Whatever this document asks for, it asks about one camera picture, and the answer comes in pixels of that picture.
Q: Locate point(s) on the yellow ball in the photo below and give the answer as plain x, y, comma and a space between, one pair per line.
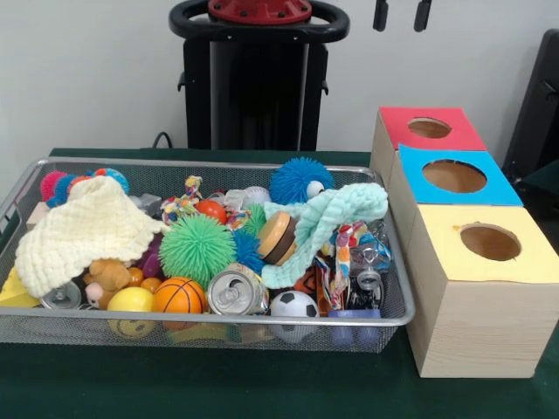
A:
131, 300

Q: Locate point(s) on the silver drink can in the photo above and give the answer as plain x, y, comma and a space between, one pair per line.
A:
231, 292

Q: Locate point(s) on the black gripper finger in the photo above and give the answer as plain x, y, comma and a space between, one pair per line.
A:
423, 13
381, 13

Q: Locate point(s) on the small brown teddy bear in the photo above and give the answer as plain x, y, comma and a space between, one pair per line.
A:
109, 275

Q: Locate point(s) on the small soccer ball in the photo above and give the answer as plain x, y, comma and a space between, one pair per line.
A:
294, 305

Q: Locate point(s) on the cream waffle cloth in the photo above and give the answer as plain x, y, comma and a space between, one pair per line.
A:
87, 227

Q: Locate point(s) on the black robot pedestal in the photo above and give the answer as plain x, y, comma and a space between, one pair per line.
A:
253, 96

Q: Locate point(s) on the round wooden disc toy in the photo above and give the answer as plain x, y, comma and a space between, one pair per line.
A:
278, 237

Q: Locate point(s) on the colourful patterned cloth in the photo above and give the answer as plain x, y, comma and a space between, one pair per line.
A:
341, 253

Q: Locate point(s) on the small orange basketball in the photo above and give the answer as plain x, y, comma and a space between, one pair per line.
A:
179, 297

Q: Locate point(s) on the large blue spiky ball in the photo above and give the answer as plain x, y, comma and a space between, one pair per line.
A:
295, 179

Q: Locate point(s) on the black panel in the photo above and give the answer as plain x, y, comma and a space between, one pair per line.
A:
537, 113

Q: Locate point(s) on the clear mesh bin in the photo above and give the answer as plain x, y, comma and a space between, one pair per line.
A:
52, 327

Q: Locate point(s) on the wooden three-hole box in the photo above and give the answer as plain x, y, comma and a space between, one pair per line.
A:
480, 323

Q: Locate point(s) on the green spiky ball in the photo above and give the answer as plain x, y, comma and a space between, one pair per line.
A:
196, 249

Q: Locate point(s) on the mint green waffle cloth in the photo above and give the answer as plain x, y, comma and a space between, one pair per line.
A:
323, 218

